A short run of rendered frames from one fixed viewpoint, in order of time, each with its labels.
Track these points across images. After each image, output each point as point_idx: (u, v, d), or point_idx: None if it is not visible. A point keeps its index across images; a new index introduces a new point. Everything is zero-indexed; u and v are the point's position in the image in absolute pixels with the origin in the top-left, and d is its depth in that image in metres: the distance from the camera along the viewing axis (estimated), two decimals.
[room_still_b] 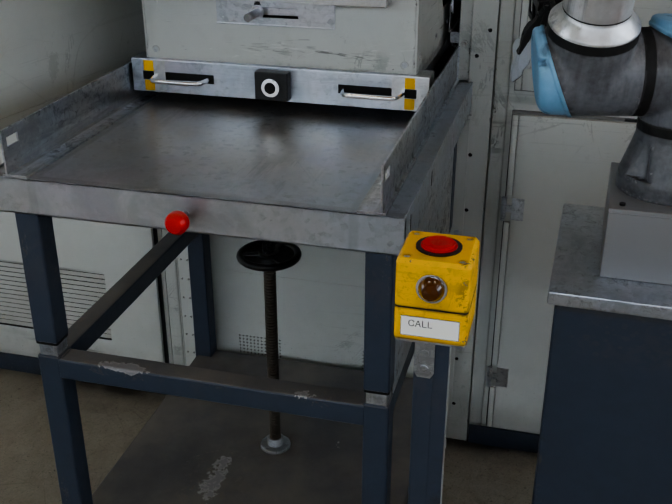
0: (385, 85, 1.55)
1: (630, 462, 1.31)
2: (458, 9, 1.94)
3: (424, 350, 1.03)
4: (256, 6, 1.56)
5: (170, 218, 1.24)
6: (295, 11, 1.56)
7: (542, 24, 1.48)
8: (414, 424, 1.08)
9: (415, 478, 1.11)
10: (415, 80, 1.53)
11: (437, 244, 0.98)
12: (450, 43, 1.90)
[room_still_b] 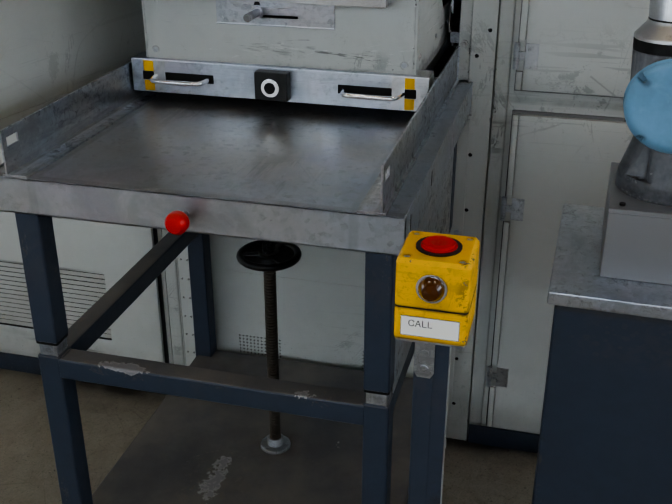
0: (385, 85, 1.55)
1: (630, 462, 1.31)
2: (458, 9, 1.94)
3: (424, 350, 1.03)
4: (256, 6, 1.56)
5: (170, 218, 1.24)
6: (295, 11, 1.56)
7: None
8: (414, 424, 1.08)
9: (415, 478, 1.11)
10: (414, 80, 1.53)
11: (437, 244, 0.98)
12: (450, 43, 1.90)
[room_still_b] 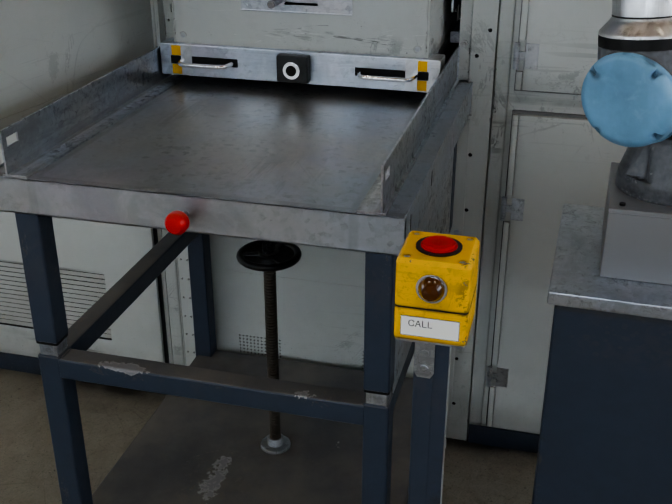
0: (399, 68, 1.66)
1: (630, 462, 1.31)
2: None
3: (424, 350, 1.03)
4: None
5: (170, 218, 1.24)
6: None
7: None
8: (414, 424, 1.08)
9: (415, 478, 1.11)
10: (427, 63, 1.64)
11: (437, 244, 0.98)
12: (458, 31, 2.01)
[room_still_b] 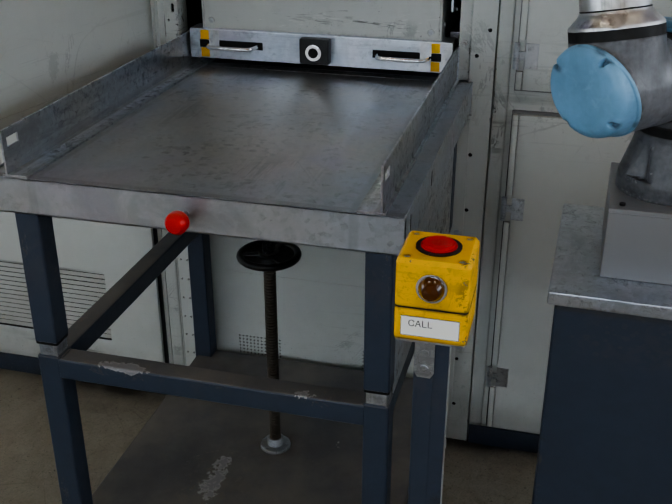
0: (414, 50, 1.78)
1: (630, 462, 1.31)
2: None
3: (424, 350, 1.03)
4: None
5: (170, 218, 1.24)
6: None
7: None
8: (414, 424, 1.08)
9: (415, 478, 1.11)
10: (440, 45, 1.76)
11: (437, 244, 0.98)
12: None
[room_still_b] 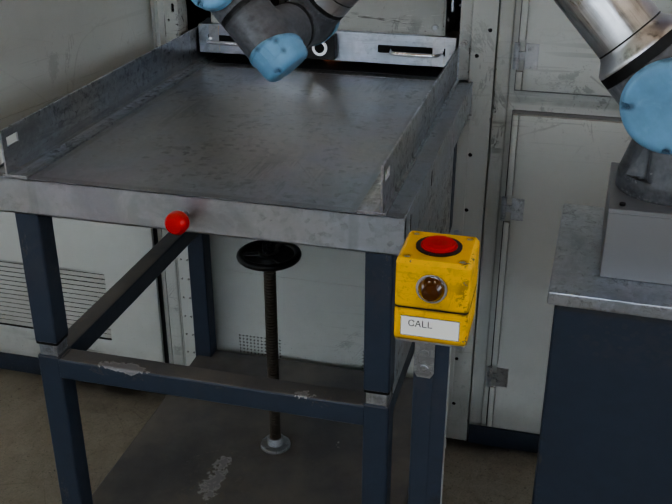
0: (418, 45, 1.82)
1: (630, 462, 1.31)
2: None
3: (424, 350, 1.03)
4: None
5: (170, 218, 1.24)
6: None
7: None
8: (414, 424, 1.08)
9: (415, 478, 1.11)
10: None
11: (437, 244, 0.98)
12: None
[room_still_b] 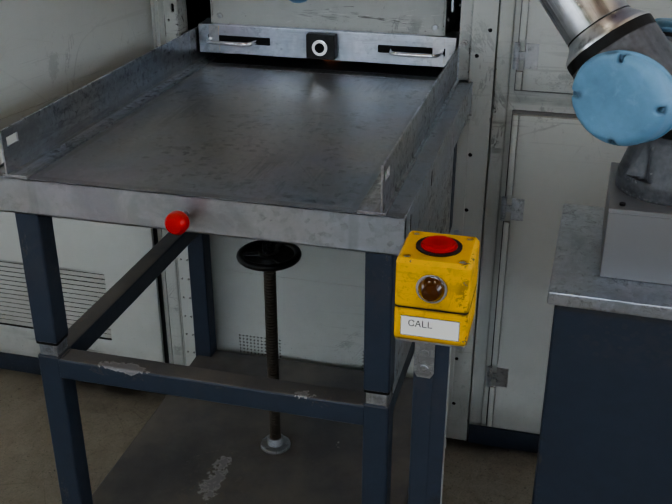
0: (418, 45, 1.82)
1: (630, 462, 1.31)
2: None
3: (424, 350, 1.03)
4: None
5: (170, 218, 1.24)
6: None
7: None
8: (414, 424, 1.08)
9: (415, 478, 1.11)
10: None
11: (437, 244, 0.98)
12: None
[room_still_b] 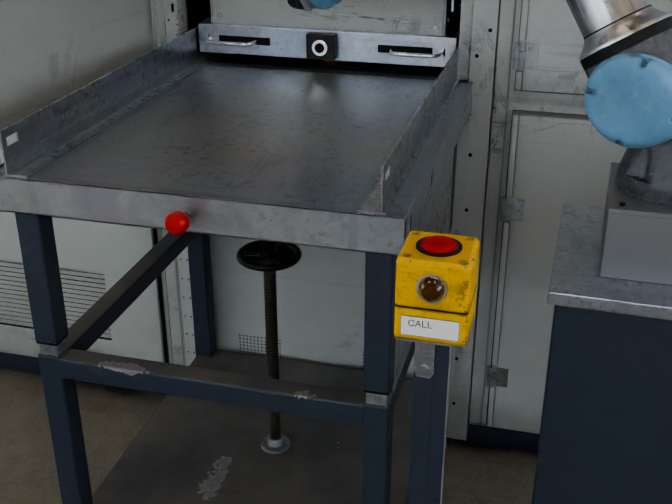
0: (418, 45, 1.82)
1: (630, 462, 1.31)
2: None
3: (424, 350, 1.03)
4: None
5: (170, 218, 1.24)
6: None
7: None
8: (414, 424, 1.08)
9: (415, 478, 1.11)
10: None
11: (437, 244, 0.98)
12: None
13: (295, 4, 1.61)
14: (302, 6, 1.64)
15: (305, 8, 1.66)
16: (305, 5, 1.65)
